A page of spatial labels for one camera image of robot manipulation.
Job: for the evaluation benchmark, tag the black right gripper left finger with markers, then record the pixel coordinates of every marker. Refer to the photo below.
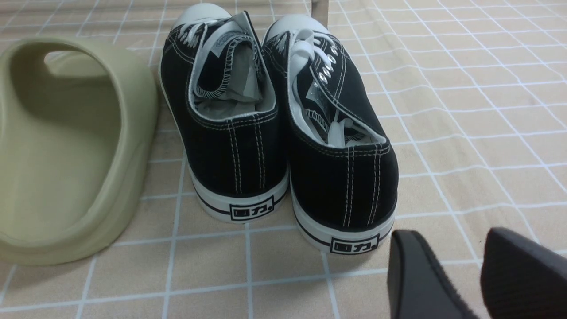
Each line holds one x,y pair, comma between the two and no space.
418,287

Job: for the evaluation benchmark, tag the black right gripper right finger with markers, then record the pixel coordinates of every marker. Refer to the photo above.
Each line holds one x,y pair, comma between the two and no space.
521,279

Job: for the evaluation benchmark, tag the silver metal shoe rack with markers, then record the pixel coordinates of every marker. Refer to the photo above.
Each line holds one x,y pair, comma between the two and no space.
320,10

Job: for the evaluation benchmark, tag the right black canvas sneaker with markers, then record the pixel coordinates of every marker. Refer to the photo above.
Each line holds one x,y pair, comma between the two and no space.
343,168

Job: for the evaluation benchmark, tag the black canvas sneaker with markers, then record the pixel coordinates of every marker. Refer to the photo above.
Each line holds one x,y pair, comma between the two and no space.
343,168
217,87

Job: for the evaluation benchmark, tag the left black canvas sneaker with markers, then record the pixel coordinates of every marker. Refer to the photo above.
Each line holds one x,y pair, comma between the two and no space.
217,87

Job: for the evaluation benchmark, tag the right green foam slide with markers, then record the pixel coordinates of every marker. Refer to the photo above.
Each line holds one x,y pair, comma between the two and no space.
77,122

